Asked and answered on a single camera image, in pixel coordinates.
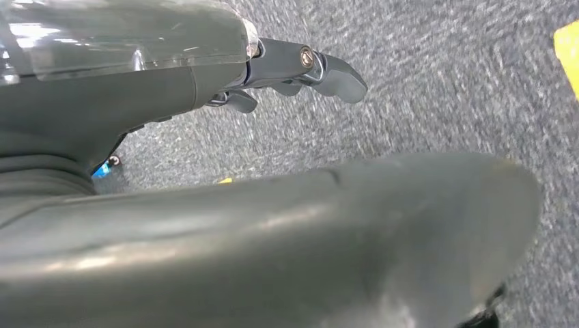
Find yellow floor tape square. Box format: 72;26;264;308
552;20;579;101

